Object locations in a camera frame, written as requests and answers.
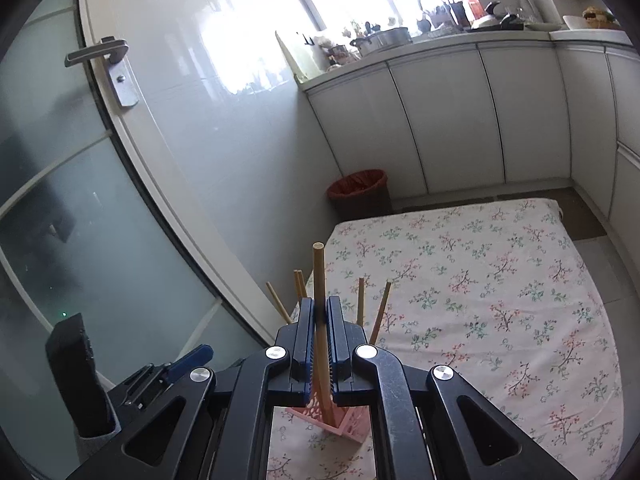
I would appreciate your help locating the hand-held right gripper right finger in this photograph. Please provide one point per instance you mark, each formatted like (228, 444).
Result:
(400, 410)

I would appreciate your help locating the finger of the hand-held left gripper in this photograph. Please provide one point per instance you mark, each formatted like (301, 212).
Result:
(80, 375)
(192, 359)

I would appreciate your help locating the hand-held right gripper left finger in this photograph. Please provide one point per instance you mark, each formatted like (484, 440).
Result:
(240, 410)

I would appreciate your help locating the pink perforated basket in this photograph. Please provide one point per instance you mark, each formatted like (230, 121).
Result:
(350, 425)

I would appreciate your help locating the bunch of wooden chopsticks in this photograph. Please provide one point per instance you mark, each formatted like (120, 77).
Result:
(361, 305)

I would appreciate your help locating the light wooden chopstick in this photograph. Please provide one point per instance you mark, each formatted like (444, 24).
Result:
(318, 270)

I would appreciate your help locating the floral tablecloth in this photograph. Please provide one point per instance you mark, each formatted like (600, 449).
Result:
(475, 310)

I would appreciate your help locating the frosted glass door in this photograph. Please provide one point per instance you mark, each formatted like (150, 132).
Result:
(75, 210)

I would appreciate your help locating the red trash bin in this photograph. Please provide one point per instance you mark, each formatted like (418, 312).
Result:
(360, 192)

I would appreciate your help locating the white kitchen cabinets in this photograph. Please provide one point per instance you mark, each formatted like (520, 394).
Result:
(475, 120)

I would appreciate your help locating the white cutting board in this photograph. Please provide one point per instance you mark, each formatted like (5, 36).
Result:
(292, 60)

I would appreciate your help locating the large steel pot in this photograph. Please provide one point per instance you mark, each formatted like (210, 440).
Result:
(382, 41)

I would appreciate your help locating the black utensil holder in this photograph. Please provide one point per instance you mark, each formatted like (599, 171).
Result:
(457, 12)

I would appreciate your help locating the black wok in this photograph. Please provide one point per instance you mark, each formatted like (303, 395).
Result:
(495, 17)

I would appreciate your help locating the white bowl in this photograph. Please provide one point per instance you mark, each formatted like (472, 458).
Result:
(575, 24)

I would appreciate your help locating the woven basket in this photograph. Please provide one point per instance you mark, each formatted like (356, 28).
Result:
(599, 14)

